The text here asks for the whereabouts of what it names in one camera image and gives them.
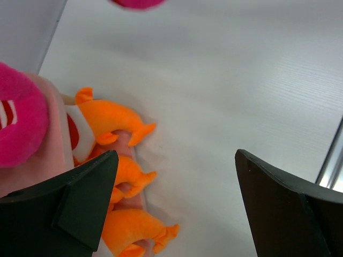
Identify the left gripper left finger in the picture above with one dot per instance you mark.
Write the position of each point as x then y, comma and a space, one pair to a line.
62, 216

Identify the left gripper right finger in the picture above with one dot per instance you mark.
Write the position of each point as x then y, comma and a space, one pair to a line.
288, 216

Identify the white pink plush face down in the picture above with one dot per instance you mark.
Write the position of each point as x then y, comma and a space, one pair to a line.
24, 117

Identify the white pink plush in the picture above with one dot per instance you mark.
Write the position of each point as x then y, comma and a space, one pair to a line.
138, 4

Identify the pink two-tier wooden shelf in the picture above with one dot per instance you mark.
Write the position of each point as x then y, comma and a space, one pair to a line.
54, 156

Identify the orange plush toy left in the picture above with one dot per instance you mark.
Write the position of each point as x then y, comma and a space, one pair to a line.
124, 227

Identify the orange plush toy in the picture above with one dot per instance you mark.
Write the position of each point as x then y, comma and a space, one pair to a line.
124, 227
104, 117
129, 172

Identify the orange plush toy middle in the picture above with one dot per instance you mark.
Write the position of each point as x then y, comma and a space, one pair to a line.
129, 172

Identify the orange plush toy right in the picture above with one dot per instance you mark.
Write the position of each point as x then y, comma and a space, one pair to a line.
104, 117

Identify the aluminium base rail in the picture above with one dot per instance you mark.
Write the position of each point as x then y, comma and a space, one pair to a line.
330, 175

